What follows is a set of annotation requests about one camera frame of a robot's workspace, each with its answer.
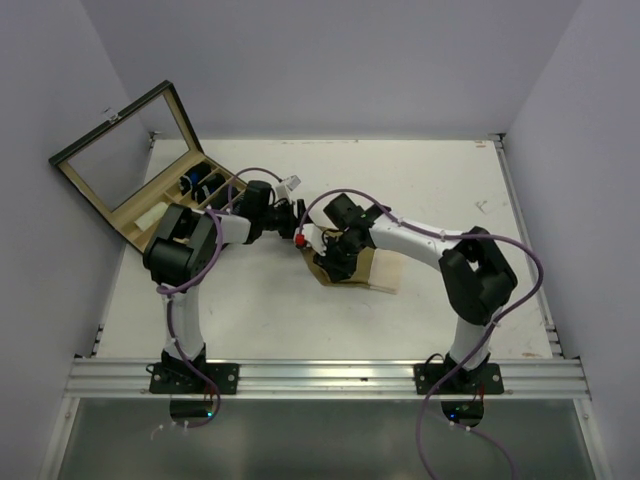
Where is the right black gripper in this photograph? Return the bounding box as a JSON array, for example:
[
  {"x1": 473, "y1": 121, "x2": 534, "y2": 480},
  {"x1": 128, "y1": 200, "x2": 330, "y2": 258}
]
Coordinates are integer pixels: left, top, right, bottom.
[{"x1": 313, "y1": 233, "x2": 365, "y2": 281}]

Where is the olive tan underwear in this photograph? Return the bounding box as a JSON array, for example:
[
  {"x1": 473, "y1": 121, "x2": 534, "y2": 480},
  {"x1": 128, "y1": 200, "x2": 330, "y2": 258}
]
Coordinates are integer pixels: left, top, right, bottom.
[{"x1": 299, "y1": 226, "x2": 405, "y2": 294}]

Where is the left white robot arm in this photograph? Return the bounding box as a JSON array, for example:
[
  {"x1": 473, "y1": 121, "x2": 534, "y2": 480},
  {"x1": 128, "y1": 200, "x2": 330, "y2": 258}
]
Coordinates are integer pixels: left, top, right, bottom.
[{"x1": 143, "y1": 175, "x2": 305, "y2": 393}]

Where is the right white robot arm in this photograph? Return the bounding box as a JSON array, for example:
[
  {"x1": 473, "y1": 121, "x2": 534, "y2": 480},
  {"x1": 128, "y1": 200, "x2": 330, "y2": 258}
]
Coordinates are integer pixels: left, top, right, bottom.
[{"x1": 314, "y1": 193, "x2": 518, "y2": 393}]

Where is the black white rolled underwear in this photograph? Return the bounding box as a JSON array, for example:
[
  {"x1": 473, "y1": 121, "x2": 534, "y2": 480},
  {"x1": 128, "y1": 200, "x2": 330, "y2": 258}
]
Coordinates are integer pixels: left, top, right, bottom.
[{"x1": 191, "y1": 173, "x2": 226, "y2": 204}]

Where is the black blue rolled underwear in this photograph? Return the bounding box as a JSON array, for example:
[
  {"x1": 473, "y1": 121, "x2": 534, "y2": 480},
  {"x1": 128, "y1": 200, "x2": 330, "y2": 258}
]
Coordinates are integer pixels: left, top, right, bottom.
[{"x1": 178, "y1": 162, "x2": 212, "y2": 195}]

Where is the white rolled cloth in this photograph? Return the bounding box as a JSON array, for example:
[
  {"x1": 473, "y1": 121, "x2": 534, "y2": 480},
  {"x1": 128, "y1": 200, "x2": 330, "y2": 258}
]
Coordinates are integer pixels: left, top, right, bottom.
[{"x1": 134, "y1": 202, "x2": 168, "y2": 232}]

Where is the black compartment storage box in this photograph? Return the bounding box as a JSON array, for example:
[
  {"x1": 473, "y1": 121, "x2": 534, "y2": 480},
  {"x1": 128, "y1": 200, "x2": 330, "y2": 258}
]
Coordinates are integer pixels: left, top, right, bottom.
[{"x1": 49, "y1": 80, "x2": 246, "y2": 252}]

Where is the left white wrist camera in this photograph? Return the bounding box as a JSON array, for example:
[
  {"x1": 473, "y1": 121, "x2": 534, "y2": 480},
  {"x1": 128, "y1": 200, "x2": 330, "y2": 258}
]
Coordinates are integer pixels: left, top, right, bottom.
[{"x1": 275, "y1": 175, "x2": 301, "y2": 198}]

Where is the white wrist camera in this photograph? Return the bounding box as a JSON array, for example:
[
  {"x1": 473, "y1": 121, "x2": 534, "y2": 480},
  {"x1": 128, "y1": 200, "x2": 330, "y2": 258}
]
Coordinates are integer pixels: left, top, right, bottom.
[
  {"x1": 293, "y1": 223, "x2": 327, "y2": 256},
  {"x1": 275, "y1": 175, "x2": 301, "y2": 198}
]

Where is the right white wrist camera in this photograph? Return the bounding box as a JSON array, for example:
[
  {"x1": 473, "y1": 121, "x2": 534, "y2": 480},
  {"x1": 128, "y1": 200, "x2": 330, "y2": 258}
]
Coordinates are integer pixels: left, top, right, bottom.
[{"x1": 293, "y1": 223, "x2": 327, "y2": 256}]

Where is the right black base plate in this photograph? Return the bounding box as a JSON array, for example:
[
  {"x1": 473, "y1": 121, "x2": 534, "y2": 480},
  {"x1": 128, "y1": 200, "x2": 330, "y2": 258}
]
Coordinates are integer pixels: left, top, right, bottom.
[{"x1": 413, "y1": 362, "x2": 505, "y2": 395}]

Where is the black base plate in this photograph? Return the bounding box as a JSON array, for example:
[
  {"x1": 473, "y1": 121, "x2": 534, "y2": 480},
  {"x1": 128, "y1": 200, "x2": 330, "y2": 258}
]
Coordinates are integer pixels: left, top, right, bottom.
[
  {"x1": 413, "y1": 362, "x2": 505, "y2": 395},
  {"x1": 146, "y1": 363, "x2": 240, "y2": 395}
]

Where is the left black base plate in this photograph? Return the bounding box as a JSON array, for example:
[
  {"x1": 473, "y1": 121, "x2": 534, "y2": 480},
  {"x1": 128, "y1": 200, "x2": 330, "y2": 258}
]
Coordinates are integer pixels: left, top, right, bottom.
[{"x1": 146, "y1": 363, "x2": 240, "y2": 395}]

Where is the aluminium front rail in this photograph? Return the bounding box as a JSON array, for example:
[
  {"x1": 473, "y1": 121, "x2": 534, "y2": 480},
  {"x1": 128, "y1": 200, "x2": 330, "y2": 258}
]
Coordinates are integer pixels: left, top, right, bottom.
[{"x1": 64, "y1": 359, "x2": 590, "y2": 400}]

